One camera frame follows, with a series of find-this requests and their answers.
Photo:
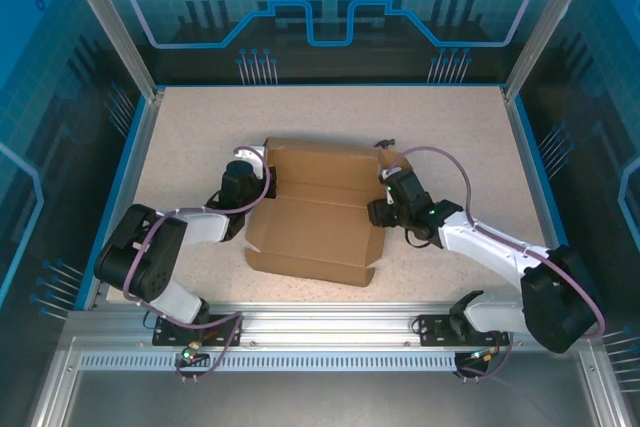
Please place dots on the brown cardboard box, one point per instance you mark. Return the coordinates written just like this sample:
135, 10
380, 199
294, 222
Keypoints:
315, 227

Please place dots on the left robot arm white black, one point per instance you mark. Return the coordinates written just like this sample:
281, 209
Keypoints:
165, 252

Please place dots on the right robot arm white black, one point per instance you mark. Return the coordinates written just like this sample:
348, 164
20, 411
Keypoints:
550, 307

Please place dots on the blue table edge strip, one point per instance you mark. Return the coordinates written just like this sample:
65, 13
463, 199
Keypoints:
120, 197
545, 187

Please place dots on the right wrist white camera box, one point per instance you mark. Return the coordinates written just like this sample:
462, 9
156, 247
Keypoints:
387, 174

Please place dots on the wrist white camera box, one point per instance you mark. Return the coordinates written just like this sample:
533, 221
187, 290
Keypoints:
387, 174
260, 154

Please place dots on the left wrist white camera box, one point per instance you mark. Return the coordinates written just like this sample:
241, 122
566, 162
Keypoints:
260, 154

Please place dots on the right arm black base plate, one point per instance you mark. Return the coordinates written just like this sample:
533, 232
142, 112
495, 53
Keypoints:
435, 329

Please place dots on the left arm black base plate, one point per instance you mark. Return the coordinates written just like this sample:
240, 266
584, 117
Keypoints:
225, 329

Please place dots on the aluminium mounting rail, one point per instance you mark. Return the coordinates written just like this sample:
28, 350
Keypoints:
325, 322

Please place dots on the aluminium frame post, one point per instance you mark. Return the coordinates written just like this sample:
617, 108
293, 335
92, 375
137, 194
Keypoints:
115, 27
545, 27

